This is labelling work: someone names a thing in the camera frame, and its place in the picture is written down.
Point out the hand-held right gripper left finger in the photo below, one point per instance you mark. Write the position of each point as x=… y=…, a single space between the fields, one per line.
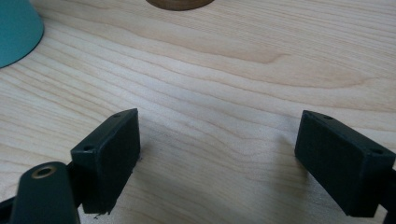
x=106 y=158

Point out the teal cone-shaped object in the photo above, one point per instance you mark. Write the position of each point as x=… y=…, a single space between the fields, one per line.
x=15 y=29

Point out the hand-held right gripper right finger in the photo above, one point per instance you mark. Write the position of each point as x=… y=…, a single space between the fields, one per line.
x=342 y=165

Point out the brown wooden round object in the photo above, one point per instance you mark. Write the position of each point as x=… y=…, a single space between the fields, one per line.
x=179 y=3

